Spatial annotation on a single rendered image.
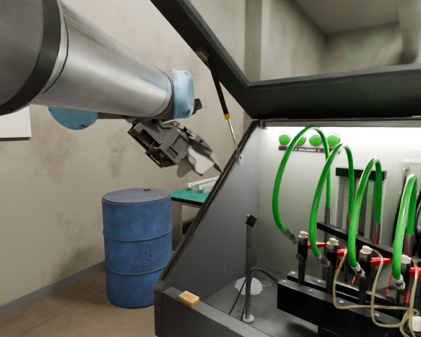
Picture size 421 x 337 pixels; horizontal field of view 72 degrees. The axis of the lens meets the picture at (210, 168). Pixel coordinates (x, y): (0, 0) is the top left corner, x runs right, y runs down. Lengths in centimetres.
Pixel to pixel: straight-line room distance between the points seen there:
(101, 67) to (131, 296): 239
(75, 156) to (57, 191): 34
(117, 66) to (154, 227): 213
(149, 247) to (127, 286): 35
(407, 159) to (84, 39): 97
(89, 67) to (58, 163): 261
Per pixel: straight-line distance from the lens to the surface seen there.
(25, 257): 287
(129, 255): 242
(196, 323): 87
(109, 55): 26
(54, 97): 23
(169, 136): 60
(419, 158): 106
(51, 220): 288
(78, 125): 50
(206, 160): 64
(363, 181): 71
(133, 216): 230
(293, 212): 120
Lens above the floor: 143
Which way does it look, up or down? 8 degrees down
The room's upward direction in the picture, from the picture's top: straight up
